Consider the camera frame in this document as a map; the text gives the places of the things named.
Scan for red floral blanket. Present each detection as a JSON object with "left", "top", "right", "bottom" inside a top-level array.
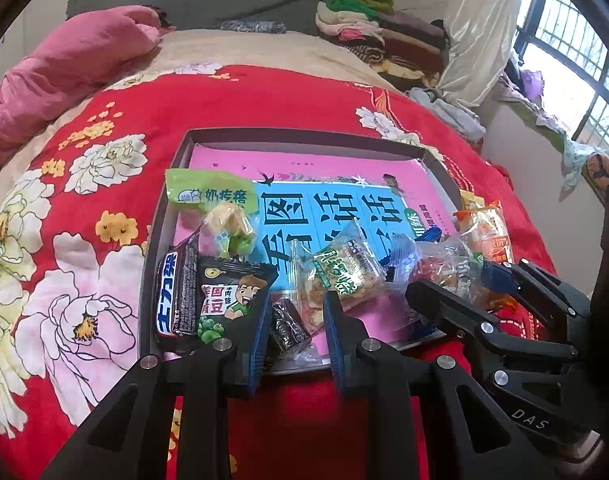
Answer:
[{"left": 0, "top": 64, "right": 558, "bottom": 480}]

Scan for light green snack packet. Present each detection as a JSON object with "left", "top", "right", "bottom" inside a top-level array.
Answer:
[{"left": 164, "top": 167, "right": 260, "bottom": 221}]

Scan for barred window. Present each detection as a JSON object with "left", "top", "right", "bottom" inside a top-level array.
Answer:
[{"left": 515, "top": 0, "right": 609, "bottom": 161}]

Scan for black green pea packet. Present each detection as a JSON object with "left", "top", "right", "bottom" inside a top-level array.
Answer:
[{"left": 194, "top": 255, "right": 279, "bottom": 348}]

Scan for gold milk candy packet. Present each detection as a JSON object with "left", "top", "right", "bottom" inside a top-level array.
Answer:
[{"left": 435, "top": 240, "right": 488, "bottom": 306}]

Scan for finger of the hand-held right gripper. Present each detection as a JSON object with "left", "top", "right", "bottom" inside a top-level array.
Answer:
[
  {"left": 405, "top": 280, "right": 575, "bottom": 359},
  {"left": 485, "top": 260, "right": 593, "bottom": 320}
]

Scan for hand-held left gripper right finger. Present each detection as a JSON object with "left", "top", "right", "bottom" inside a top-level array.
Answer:
[{"left": 323, "top": 292, "right": 560, "bottom": 480}]

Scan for white curtain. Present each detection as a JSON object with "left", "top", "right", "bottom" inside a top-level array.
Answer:
[{"left": 437, "top": 0, "right": 530, "bottom": 108}]

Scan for clear pastry packet green label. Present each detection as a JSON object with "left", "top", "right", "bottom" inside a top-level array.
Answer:
[{"left": 292, "top": 225, "right": 388, "bottom": 336}]

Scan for white crumpled clothes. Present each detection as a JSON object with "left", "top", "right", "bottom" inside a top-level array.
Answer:
[{"left": 407, "top": 87, "right": 488, "bottom": 143}]

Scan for dark patterned pillow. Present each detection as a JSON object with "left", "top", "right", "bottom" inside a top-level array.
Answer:
[{"left": 219, "top": 19, "right": 288, "bottom": 35}]

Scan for long orange wafer roll packet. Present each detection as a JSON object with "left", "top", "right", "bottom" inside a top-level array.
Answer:
[{"left": 452, "top": 200, "right": 515, "bottom": 311}]

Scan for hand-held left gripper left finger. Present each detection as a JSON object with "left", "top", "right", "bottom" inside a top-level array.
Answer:
[{"left": 39, "top": 292, "right": 272, "bottom": 480}]

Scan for dark cardboard box tray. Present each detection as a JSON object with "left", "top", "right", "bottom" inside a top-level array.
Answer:
[{"left": 137, "top": 127, "right": 465, "bottom": 376}]

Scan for blue cookie packet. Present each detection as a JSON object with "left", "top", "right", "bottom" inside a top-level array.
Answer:
[{"left": 385, "top": 225, "right": 443, "bottom": 281}]

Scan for pink quilt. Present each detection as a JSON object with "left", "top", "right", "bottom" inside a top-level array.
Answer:
[{"left": 0, "top": 5, "right": 175, "bottom": 181}]

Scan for pink and blue book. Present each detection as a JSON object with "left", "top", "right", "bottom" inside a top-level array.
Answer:
[{"left": 172, "top": 142, "right": 460, "bottom": 356}]

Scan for pile of folded clothes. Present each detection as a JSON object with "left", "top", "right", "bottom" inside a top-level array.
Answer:
[{"left": 315, "top": 0, "right": 453, "bottom": 91}]

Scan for yellow candy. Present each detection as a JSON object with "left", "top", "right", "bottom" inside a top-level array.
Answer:
[{"left": 202, "top": 202, "right": 258, "bottom": 261}]

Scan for small dark brown candy packet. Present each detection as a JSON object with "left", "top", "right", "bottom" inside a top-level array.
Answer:
[{"left": 267, "top": 297, "right": 313, "bottom": 361}]

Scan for clothes on window sill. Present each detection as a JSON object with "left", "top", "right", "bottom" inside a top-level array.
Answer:
[{"left": 499, "top": 67, "right": 609, "bottom": 191}]

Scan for dark brown chocolate bar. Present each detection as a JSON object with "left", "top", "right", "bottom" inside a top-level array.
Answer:
[{"left": 154, "top": 237, "right": 202, "bottom": 356}]

